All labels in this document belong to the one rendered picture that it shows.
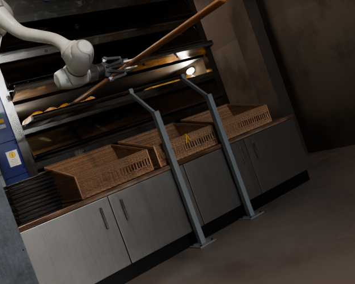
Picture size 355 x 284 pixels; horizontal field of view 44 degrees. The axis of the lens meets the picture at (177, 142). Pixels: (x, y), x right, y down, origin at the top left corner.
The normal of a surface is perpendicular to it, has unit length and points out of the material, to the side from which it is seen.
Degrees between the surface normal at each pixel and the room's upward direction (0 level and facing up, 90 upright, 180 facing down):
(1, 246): 90
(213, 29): 90
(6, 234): 90
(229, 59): 90
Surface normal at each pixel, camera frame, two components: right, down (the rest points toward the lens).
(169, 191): 0.53, -0.17
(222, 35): -0.79, 0.30
